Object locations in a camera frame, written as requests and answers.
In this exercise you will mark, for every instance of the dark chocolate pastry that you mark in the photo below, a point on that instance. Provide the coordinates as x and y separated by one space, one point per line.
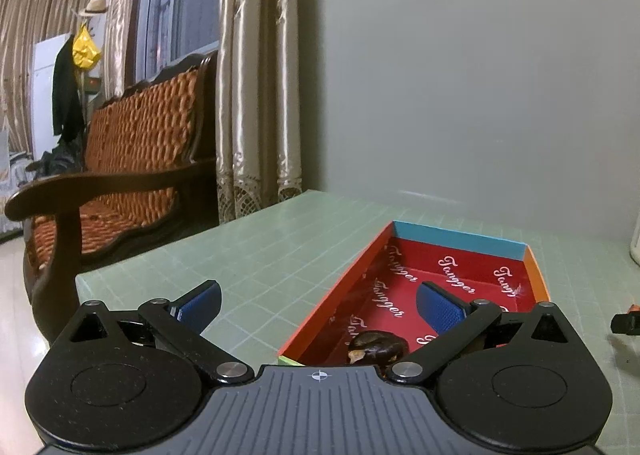
377 346

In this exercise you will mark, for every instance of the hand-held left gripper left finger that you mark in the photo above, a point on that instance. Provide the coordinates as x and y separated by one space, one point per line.
202 307

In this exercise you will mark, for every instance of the colourful cardboard box red inside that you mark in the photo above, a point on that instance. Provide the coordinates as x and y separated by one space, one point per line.
450 280

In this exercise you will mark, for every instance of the black coat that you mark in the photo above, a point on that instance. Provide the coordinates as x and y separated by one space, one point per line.
65 95

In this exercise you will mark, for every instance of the white refrigerator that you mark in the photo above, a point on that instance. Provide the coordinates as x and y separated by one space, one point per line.
42 95

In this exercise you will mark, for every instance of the beige satin curtain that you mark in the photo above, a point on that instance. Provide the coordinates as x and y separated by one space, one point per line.
122 25

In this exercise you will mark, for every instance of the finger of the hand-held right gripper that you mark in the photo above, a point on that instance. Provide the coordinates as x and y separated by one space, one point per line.
627 324

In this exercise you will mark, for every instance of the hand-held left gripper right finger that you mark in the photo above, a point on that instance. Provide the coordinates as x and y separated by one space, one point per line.
440 310

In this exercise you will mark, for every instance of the beige satin curtain lace hem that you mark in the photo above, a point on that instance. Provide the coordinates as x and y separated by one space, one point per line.
255 85

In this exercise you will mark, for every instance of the window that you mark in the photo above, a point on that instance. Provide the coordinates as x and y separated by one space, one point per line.
185 0

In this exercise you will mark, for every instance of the straw hat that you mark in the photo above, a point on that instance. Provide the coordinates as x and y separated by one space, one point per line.
96 5

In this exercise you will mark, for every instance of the yellow plastic bag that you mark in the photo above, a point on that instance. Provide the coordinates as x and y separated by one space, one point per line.
85 50

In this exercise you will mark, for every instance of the small box with red mark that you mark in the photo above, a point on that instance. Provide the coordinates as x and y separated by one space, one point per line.
93 86

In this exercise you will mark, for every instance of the orange woven sofa cushion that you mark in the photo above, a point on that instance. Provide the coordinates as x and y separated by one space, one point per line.
140 135

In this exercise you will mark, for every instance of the dark wooden sofa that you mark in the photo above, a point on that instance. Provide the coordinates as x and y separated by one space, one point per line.
50 255

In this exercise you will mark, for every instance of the black bag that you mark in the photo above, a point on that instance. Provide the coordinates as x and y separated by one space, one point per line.
57 160

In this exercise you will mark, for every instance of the grey covered sofa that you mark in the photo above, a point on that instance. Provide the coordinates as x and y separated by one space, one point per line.
12 195

